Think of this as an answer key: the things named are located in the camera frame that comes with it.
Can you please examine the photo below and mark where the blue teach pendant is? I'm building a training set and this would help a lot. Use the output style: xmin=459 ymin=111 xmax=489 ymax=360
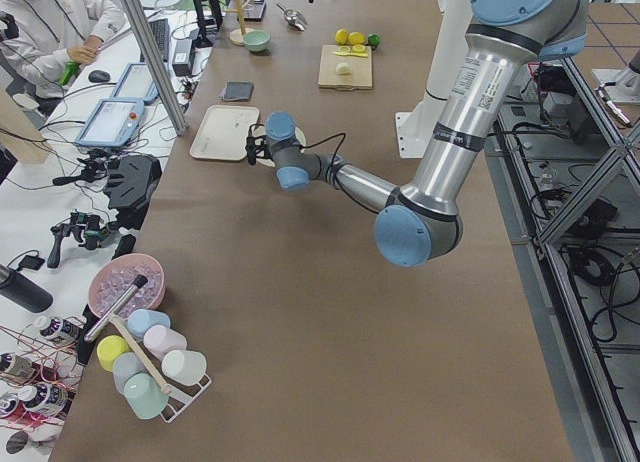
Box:
xmin=111 ymin=62 xmax=158 ymax=104
xmin=74 ymin=97 xmax=145 ymax=148

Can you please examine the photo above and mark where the aluminium frame post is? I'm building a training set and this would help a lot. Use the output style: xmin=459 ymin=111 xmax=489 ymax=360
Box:
xmin=120 ymin=0 xmax=187 ymax=136

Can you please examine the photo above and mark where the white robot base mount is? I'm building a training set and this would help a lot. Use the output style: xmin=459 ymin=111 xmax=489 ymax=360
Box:
xmin=395 ymin=0 xmax=472 ymax=159

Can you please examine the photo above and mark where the green lime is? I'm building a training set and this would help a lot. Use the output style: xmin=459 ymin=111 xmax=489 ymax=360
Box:
xmin=367 ymin=33 xmax=381 ymax=50

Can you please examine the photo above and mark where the yellow plastic knife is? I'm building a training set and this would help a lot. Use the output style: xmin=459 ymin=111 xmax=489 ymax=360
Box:
xmin=332 ymin=51 xmax=369 ymax=58

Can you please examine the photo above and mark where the pink plastic cup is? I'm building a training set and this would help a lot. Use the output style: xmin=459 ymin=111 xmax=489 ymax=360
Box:
xmin=143 ymin=324 xmax=187 ymax=360

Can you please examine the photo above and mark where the black water bottle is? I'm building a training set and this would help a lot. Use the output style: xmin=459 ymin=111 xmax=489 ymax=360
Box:
xmin=0 ymin=265 xmax=53 ymax=313

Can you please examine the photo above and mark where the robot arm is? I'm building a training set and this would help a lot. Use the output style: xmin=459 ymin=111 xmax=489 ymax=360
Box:
xmin=245 ymin=0 xmax=589 ymax=267

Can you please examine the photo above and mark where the seated person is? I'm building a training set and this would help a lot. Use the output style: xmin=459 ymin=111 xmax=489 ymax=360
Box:
xmin=1 ymin=0 xmax=125 ymax=115

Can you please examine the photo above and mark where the light green bowl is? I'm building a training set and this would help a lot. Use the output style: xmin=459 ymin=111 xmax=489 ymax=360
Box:
xmin=243 ymin=30 xmax=271 ymax=53

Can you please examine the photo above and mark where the steel scoop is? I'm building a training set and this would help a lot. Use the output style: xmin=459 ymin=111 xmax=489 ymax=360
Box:
xmin=276 ymin=3 xmax=308 ymax=31

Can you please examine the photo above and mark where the mint plastic cup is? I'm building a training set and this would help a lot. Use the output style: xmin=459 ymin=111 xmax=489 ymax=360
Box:
xmin=123 ymin=373 xmax=169 ymax=420

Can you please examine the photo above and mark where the white cup rack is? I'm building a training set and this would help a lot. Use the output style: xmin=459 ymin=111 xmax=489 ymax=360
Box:
xmin=108 ymin=315 xmax=213 ymax=424

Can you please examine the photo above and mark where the wooden cup tree stand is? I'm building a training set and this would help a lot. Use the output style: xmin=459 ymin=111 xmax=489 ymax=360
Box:
xmin=226 ymin=0 xmax=254 ymax=46

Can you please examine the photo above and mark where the bamboo cutting board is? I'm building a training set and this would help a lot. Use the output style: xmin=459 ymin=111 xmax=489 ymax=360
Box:
xmin=318 ymin=44 xmax=373 ymax=90

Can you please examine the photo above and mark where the grey plastic cup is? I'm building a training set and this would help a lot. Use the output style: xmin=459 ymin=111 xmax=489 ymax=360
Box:
xmin=112 ymin=352 xmax=147 ymax=395

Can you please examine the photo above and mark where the yellow plastic cup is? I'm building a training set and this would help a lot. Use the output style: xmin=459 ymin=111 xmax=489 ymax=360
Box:
xmin=96 ymin=335 xmax=130 ymax=372

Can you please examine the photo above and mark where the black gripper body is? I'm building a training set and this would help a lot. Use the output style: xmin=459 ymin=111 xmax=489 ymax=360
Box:
xmin=245 ymin=135 xmax=273 ymax=166

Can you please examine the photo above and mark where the white plastic cup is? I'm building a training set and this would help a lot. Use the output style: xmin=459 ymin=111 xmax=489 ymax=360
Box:
xmin=161 ymin=350 xmax=207 ymax=386

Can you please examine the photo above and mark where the blue plastic cup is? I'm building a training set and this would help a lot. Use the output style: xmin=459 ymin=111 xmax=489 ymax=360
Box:
xmin=126 ymin=309 xmax=171 ymax=340

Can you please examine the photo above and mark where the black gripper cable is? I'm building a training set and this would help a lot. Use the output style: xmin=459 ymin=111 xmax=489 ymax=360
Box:
xmin=248 ymin=123 xmax=348 ymax=156

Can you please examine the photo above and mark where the cream rabbit tray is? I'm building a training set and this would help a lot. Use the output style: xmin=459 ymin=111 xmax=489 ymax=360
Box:
xmin=190 ymin=105 xmax=260 ymax=162

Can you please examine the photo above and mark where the pink bowl with ice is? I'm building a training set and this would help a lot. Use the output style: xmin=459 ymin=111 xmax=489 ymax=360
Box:
xmin=88 ymin=253 xmax=165 ymax=318

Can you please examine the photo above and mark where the cream round plate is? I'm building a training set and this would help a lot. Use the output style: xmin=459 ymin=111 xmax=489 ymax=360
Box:
xmin=294 ymin=127 xmax=307 ymax=150

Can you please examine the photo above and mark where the whole yellow lemon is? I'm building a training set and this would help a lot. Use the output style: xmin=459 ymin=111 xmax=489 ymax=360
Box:
xmin=334 ymin=28 xmax=349 ymax=45
xmin=347 ymin=31 xmax=366 ymax=46

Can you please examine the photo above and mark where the steel muddler with black tip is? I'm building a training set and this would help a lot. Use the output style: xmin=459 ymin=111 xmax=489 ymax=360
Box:
xmin=83 ymin=274 xmax=148 ymax=343

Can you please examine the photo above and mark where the grey folded cloth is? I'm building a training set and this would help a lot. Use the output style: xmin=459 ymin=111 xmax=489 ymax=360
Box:
xmin=220 ymin=81 xmax=254 ymax=102

